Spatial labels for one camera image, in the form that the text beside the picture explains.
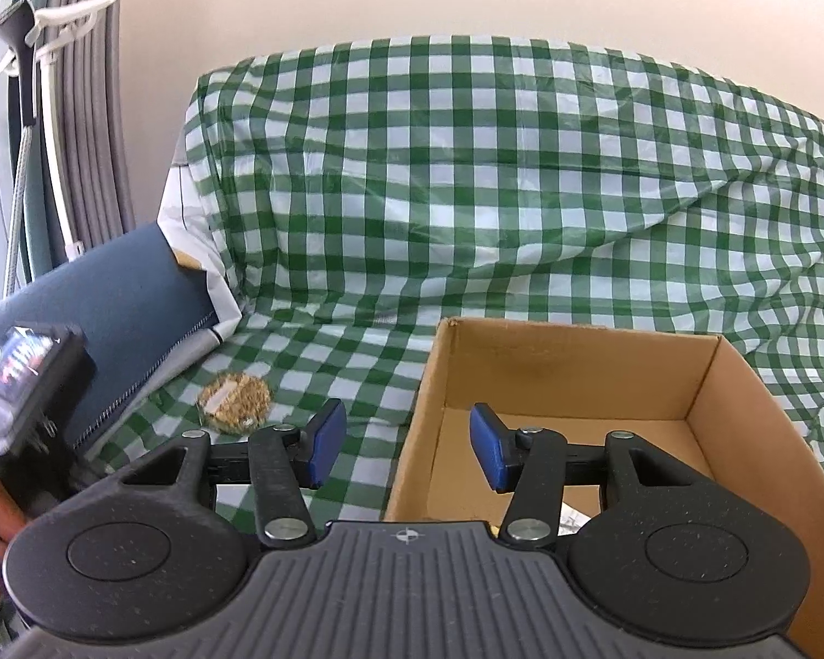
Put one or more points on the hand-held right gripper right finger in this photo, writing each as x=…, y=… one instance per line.
x=484, y=446

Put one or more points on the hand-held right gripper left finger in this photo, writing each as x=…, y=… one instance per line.
x=326, y=446

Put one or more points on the silver sachet strip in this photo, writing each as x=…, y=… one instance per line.
x=571, y=518

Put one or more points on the brown cardboard box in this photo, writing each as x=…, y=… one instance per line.
x=577, y=371

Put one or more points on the round grain cake packet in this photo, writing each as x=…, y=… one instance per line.
x=237, y=401

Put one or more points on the blue sofa cushion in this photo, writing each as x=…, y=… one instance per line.
x=130, y=302

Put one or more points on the grey zipped fabric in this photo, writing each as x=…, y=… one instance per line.
x=178, y=364

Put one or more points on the brown cardboard piece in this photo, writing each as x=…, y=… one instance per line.
x=187, y=259

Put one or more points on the white cloth sheet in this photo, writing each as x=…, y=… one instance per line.
x=192, y=219

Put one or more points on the green checked cloth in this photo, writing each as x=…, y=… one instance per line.
x=487, y=185

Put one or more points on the grey curtain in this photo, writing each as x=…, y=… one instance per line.
x=93, y=117

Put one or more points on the black steamer head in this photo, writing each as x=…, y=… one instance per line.
x=17, y=48

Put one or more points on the white plastic rack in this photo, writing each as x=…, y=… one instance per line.
x=62, y=20

